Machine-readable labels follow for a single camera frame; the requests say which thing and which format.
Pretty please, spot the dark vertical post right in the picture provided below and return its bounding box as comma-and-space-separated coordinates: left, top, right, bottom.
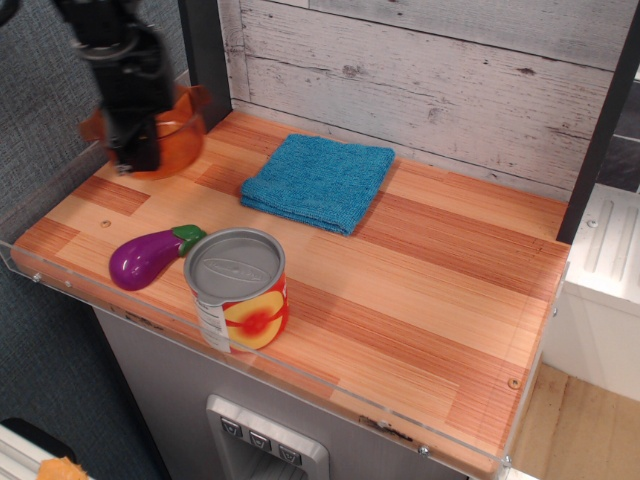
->
556, 2, 639, 245

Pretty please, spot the red peach can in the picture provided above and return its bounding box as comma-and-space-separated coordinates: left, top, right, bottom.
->
184, 228, 289, 353

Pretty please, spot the grey cabinet front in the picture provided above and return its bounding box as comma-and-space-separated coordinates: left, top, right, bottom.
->
96, 311, 462, 479

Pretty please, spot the white ridged appliance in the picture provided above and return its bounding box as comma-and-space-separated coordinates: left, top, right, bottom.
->
542, 185, 639, 400

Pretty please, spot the dark vertical post left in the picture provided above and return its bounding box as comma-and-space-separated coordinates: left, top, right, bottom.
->
178, 0, 233, 131

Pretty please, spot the blue folded cloth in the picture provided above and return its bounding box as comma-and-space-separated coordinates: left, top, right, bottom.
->
241, 134, 395, 236

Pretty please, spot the silver dispenser panel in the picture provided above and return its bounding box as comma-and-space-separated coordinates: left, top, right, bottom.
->
206, 394, 331, 479

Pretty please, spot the purple toy eggplant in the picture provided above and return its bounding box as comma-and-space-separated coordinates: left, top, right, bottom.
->
109, 225, 206, 291

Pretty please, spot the orange transparent measuring cup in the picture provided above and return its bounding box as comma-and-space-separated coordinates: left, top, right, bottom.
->
80, 85, 211, 180

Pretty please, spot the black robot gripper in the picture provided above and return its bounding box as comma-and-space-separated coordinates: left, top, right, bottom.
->
54, 1, 174, 174

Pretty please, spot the dark vertical post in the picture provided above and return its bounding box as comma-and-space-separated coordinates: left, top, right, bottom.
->
556, 2, 639, 245
178, 0, 233, 131

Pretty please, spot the clear acrylic edge guard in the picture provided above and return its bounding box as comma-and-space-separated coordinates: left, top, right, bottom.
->
0, 238, 571, 480

